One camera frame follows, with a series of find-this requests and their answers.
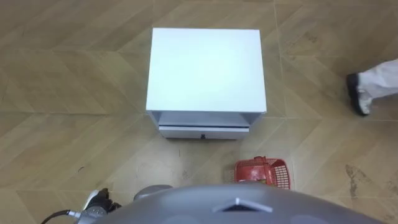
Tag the white bedside cabinet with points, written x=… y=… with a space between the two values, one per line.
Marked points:
x=205 y=71

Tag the red plastic basket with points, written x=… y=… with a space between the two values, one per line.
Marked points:
x=248 y=172

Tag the robot body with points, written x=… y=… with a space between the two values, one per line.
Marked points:
x=236 y=214

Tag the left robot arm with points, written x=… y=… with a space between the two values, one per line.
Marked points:
x=91 y=215

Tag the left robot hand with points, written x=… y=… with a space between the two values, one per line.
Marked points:
x=101 y=200

